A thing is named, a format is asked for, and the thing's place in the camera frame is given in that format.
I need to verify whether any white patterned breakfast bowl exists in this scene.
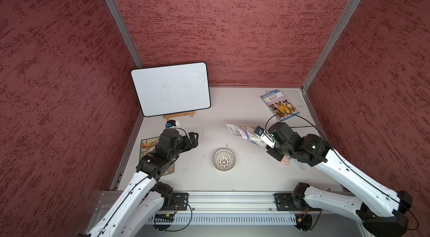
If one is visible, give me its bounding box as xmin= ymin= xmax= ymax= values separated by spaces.
xmin=212 ymin=149 xmax=236 ymax=172

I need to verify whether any oats bag white purple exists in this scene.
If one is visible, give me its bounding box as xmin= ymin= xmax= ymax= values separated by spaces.
xmin=226 ymin=124 xmax=266 ymax=147

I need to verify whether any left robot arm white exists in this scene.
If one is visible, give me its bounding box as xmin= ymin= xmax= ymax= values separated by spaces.
xmin=78 ymin=128 xmax=199 ymax=237

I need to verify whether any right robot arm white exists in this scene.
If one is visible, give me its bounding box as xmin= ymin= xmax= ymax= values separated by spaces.
xmin=255 ymin=122 xmax=413 ymax=237

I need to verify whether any pink round case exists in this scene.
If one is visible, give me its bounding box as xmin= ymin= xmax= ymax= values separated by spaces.
xmin=280 ymin=156 xmax=290 ymax=166

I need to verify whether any colourful history magazine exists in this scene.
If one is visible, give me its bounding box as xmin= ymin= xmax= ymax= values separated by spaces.
xmin=139 ymin=137 xmax=175 ymax=175

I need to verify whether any wooden board stand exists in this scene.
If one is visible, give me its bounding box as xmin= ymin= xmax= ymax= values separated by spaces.
xmin=162 ymin=111 xmax=194 ymax=121

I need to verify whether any dog book blue cover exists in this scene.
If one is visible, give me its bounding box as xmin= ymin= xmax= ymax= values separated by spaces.
xmin=260 ymin=90 xmax=299 ymax=122

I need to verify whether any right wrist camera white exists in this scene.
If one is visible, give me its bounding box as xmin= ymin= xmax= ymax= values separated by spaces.
xmin=254 ymin=126 xmax=275 ymax=148

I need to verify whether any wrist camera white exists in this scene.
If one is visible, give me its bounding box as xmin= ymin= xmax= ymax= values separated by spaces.
xmin=254 ymin=126 xmax=275 ymax=148
xmin=165 ymin=120 xmax=179 ymax=128

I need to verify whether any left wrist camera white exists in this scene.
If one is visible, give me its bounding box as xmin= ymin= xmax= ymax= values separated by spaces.
xmin=165 ymin=120 xmax=179 ymax=128

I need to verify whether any white board black frame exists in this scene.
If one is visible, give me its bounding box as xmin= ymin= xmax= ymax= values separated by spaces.
xmin=131 ymin=62 xmax=212 ymax=117

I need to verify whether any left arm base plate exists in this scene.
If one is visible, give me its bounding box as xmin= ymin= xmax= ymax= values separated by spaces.
xmin=161 ymin=192 xmax=189 ymax=212

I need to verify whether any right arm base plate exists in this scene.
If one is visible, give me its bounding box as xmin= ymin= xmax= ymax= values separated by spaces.
xmin=273 ymin=193 xmax=305 ymax=211

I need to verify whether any aluminium front rail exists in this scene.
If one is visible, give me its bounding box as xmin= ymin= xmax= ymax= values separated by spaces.
xmin=95 ymin=189 xmax=367 ymax=226

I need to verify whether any right aluminium corner post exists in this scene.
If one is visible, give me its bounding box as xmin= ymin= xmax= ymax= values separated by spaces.
xmin=301 ymin=0 xmax=380 ymax=93

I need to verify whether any aluminium corner post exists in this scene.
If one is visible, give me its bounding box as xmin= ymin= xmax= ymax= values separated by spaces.
xmin=105 ymin=0 xmax=143 ymax=69
xmin=301 ymin=0 xmax=380 ymax=93

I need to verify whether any left aluminium corner post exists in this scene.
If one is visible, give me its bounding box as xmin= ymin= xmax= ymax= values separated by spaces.
xmin=105 ymin=0 xmax=143 ymax=69

